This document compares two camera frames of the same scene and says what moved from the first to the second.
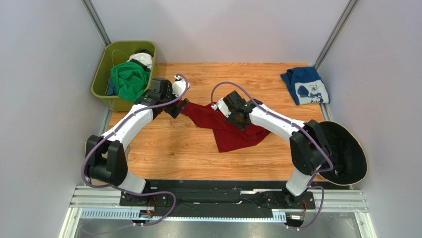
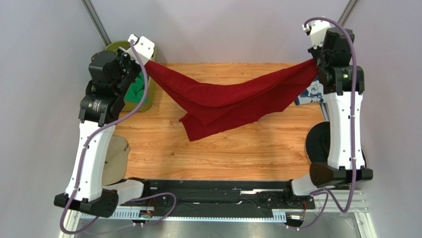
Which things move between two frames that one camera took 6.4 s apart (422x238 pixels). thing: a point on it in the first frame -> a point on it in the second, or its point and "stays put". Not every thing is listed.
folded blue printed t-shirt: [307, 85] stays put
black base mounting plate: [232, 198] stays put
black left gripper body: [170, 93] -> [130, 70]
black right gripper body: [233, 114] -> [319, 63]
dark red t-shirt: [205, 115] -> [203, 104]
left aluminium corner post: [99, 25] stays put
